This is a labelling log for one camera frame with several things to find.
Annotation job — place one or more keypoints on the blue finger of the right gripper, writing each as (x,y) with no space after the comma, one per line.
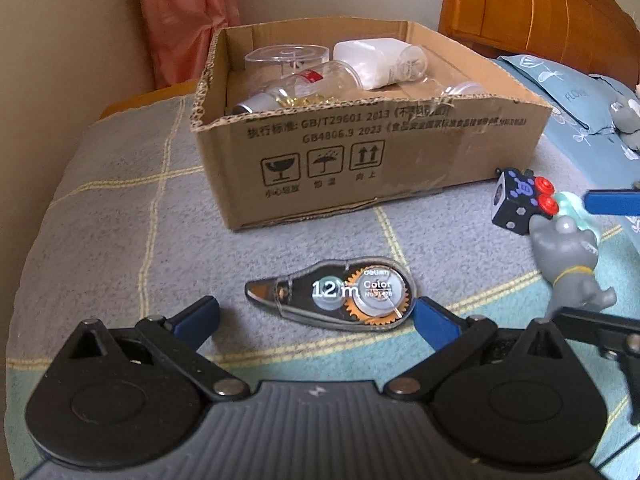
(613,202)
(611,334)

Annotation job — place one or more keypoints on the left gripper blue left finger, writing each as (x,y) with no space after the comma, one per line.
(175,341)

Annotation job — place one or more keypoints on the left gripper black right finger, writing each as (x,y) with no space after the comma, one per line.
(457,342)

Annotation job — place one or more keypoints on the grey elephant figurine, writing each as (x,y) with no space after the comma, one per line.
(566,257)

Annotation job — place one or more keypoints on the correction tape dispenser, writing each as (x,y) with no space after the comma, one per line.
(369,294)

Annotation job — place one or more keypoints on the blue cube toy red buttons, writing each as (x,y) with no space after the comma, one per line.
(520,195)

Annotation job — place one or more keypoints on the blue floral bedding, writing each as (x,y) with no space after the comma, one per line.
(581,124)

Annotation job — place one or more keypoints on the grey plush toy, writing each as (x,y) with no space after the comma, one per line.
(624,110)

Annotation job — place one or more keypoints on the grey checked blanket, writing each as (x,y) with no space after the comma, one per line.
(134,229)

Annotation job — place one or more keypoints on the wooden bed headboard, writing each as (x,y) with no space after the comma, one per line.
(592,36)

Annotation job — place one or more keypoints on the clear plastic cup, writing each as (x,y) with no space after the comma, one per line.
(422,73)

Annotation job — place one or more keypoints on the brown cardboard box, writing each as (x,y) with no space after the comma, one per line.
(285,165)

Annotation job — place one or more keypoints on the white plastic bottle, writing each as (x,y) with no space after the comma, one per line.
(376,61)

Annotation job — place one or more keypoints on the glass jar yellow beads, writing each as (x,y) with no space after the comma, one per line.
(326,83)

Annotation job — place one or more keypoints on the clear round plastic container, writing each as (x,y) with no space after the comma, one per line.
(281,60)

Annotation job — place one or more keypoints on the pink orange curtain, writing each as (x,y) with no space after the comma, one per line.
(179,34)

